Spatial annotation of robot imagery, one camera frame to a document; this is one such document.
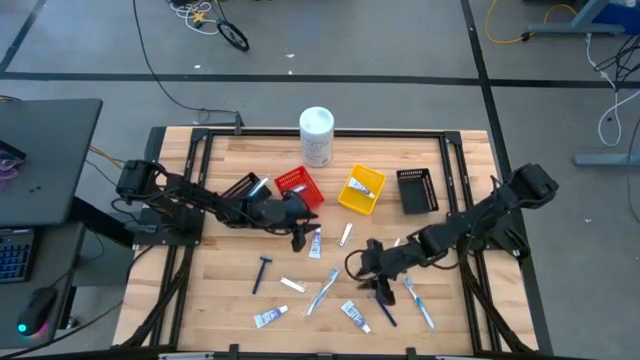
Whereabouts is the black aluminium table frame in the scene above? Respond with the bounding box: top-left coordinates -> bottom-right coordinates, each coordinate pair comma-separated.
112,125 -> 554,360

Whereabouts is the white floor cable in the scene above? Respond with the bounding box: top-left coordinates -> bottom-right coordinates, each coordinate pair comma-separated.
584,32 -> 640,148

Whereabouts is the white cable bundle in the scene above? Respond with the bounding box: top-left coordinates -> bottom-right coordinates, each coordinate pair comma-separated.
168,0 -> 221,36

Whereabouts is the dark grey desk shelf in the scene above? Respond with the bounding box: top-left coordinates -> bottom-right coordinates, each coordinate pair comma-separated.
0,222 -> 86,351

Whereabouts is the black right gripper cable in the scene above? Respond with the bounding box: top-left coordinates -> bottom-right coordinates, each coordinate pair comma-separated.
343,248 -> 366,282

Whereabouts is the black computer mouse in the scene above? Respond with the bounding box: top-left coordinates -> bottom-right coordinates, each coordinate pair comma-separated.
16,286 -> 59,337

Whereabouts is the blue white toothbrush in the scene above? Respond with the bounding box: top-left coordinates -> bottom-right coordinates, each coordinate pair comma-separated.
304,267 -> 342,319
402,275 -> 437,331

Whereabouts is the black cable tangle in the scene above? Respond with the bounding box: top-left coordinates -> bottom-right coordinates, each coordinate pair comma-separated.
594,34 -> 640,91

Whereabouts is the yellow floor cable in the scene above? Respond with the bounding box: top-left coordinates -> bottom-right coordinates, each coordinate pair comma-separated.
485,0 -> 579,45

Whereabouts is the black floor cable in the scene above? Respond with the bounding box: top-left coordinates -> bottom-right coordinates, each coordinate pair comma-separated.
131,0 -> 245,129

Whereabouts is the black desk top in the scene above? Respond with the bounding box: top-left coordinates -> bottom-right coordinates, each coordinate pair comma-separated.
0,98 -> 104,227

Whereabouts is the red plastic mesh basket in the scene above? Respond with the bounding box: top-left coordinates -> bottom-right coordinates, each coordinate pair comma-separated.
273,165 -> 326,210

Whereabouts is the black wheel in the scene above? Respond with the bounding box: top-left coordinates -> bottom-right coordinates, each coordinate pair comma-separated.
215,18 -> 251,53

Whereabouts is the grey desk foot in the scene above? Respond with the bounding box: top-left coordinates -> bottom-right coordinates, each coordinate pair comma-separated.
573,152 -> 640,167

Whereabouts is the blue disposable razor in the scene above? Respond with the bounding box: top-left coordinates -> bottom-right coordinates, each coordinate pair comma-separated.
251,256 -> 274,296
374,298 -> 399,329

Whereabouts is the yellow plastic mesh basket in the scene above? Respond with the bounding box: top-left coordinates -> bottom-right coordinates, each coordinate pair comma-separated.
337,163 -> 388,217

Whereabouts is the purple cable bundle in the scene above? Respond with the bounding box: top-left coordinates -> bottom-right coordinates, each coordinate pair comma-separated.
0,157 -> 25,182

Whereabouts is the black plastic mesh basket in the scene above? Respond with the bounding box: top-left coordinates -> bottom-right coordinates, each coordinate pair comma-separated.
219,171 -> 274,204
395,167 -> 440,215

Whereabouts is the black backlit keyboard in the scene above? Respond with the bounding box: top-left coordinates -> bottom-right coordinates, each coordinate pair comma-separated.
0,228 -> 35,285

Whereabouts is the desk with blue-grey legs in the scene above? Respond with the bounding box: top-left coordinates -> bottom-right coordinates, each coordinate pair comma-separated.
522,0 -> 640,39

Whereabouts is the white wipes canister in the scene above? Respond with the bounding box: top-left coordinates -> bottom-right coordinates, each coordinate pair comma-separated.
298,105 -> 336,169

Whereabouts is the white purple toothpaste tube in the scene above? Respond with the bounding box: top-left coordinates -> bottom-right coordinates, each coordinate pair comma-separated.
253,305 -> 290,330
307,227 -> 323,260
347,176 -> 376,199
340,299 -> 373,335

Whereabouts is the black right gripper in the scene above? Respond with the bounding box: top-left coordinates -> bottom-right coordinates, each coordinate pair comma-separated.
355,237 -> 401,307

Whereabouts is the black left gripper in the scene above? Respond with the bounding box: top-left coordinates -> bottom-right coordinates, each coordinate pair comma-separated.
282,191 -> 320,253

